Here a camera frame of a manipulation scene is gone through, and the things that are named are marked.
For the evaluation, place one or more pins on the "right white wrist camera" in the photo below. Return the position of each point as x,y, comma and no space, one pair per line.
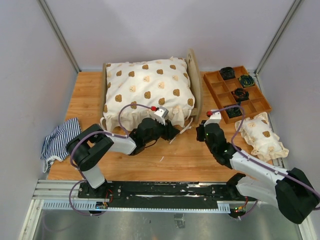
214,117

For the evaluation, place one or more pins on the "black orange rolled sock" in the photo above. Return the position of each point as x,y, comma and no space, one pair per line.
240,94

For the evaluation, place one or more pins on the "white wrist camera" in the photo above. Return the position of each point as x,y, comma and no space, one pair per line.
214,117
160,115

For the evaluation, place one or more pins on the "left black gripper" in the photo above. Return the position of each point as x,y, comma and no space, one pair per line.
170,131

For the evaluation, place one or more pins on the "wooden pet bed frame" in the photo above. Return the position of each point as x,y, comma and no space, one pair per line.
196,85

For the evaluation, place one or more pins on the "white slotted cable duct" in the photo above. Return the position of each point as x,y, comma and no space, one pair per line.
95,206

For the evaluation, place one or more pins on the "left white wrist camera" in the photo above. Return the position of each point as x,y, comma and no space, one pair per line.
160,115

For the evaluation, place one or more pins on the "green black rolled sock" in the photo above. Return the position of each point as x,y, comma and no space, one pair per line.
246,81

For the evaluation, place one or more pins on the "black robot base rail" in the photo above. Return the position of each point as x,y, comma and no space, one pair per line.
159,194

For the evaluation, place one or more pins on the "orange wooden compartment tray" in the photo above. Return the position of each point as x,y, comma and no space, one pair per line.
235,87

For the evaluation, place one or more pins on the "left aluminium frame post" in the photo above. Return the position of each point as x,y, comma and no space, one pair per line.
58,33

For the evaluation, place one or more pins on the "bear print bed cushion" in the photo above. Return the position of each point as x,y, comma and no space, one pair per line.
134,87

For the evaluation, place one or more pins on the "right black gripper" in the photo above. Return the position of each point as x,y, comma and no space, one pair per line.
199,130

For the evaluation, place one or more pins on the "striped blue white cloth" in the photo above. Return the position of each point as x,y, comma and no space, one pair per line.
54,145

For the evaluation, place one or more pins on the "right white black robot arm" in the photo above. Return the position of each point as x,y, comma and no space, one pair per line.
288,190

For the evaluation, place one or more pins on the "black rolled sock back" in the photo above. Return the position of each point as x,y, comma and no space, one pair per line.
227,73

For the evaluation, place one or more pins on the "dark green rolled sock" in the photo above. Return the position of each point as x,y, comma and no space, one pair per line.
234,111

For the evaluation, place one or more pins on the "small bear print pillow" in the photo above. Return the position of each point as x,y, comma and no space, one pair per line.
257,133

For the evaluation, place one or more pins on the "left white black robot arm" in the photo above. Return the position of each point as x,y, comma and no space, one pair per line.
88,148

